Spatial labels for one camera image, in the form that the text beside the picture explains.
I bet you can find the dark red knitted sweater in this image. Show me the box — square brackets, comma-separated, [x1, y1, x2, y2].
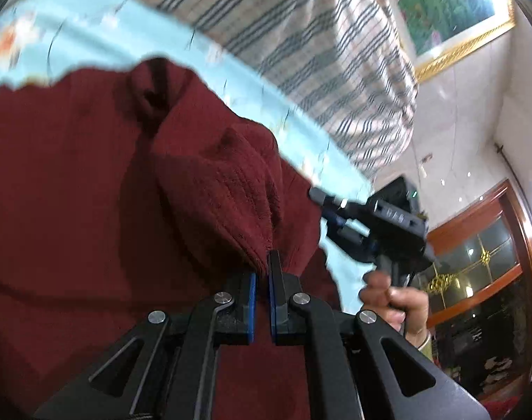
[0, 57, 363, 420]

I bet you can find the person's right hand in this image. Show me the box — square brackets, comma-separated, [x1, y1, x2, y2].
[357, 270, 430, 343]

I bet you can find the beige plaid quilt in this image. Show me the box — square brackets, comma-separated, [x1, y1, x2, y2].
[51, 0, 420, 180]

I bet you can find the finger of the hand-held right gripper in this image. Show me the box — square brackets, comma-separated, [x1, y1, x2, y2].
[320, 210, 377, 265]
[308, 186, 372, 219]

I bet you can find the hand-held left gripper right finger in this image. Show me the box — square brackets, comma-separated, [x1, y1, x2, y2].
[267, 249, 490, 420]

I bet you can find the person's right forearm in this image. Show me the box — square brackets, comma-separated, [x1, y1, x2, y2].
[414, 330, 438, 359]

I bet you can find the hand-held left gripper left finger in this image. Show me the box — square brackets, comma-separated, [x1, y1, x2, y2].
[34, 271, 258, 420]

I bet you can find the wooden cabinet with glass doors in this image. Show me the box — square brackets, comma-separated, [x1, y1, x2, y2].
[424, 178, 532, 388]

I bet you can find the light blue floral bedsheet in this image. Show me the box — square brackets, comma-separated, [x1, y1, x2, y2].
[0, 0, 377, 313]

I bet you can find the gold framed landscape painting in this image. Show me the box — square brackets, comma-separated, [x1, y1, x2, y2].
[380, 0, 518, 83]

